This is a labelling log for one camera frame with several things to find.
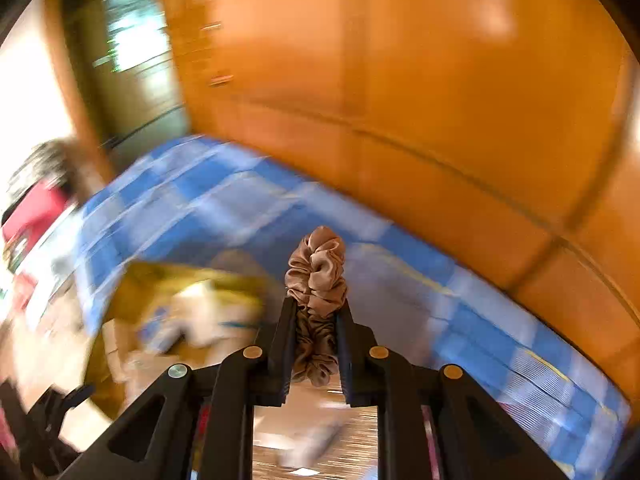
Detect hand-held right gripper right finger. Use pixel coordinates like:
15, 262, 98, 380
334, 304, 572, 480

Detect black stand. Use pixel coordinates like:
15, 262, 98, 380
0, 379, 97, 480

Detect orange wooden wardrobe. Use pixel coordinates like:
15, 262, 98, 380
159, 0, 640, 392

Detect blue plaid bedsheet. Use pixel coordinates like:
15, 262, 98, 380
75, 135, 632, 480

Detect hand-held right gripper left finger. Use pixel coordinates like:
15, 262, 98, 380
60, 298, 300, 480

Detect cardboard box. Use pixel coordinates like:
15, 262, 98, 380
84, 260, 268, 413

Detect glass door panel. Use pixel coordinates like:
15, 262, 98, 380
64, 0, 192, 147

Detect brown satin scrunchie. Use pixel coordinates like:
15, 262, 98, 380
284, 226, 349, 387

